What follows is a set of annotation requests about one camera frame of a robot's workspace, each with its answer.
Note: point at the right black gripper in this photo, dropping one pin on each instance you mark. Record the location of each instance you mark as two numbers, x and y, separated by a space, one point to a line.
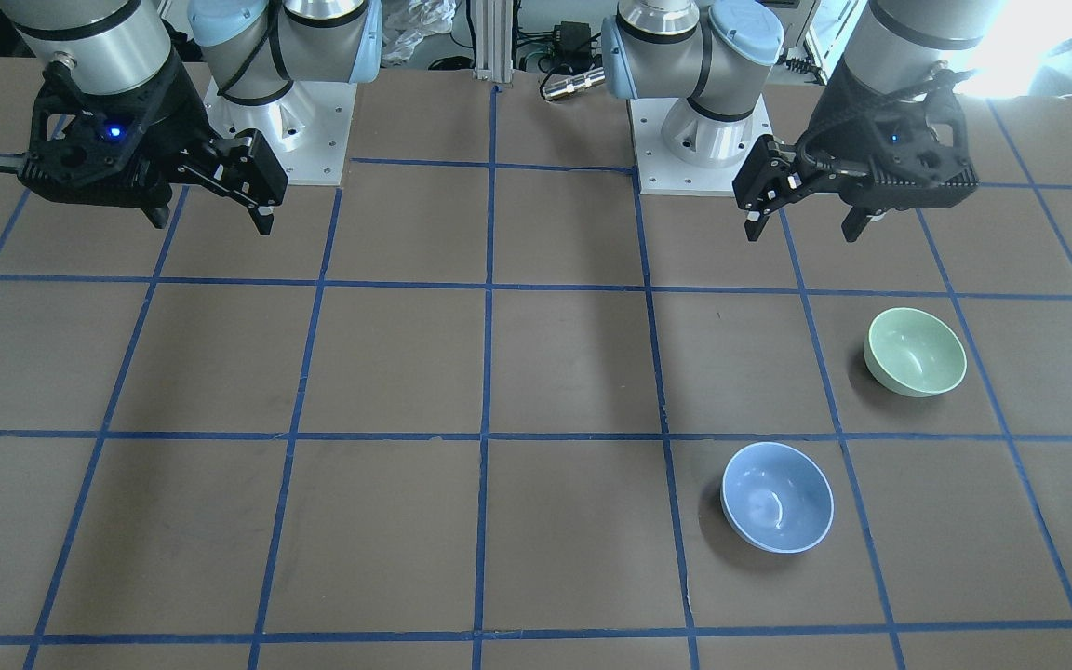
177 118

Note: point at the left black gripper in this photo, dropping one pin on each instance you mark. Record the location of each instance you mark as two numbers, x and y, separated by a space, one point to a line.
836 133

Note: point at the green bowl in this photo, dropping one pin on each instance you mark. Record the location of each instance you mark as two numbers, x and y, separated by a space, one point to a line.
913 353

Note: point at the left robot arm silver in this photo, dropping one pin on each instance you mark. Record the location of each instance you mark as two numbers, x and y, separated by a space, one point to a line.
719 58

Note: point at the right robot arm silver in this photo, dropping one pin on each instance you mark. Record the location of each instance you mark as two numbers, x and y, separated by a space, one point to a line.
255 51

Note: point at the blue bowl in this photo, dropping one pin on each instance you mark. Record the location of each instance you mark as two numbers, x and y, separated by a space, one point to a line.
777 498

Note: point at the silver metal connector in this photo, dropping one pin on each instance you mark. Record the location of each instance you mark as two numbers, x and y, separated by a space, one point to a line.
573 85

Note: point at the black power adapter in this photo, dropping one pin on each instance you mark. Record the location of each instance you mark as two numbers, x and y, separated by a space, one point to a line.
571 40

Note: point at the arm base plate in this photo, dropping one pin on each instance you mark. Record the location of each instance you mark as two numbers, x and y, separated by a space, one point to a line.
308 129
682 153

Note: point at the aluminium frame post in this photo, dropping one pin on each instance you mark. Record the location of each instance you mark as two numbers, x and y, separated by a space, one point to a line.
494 40

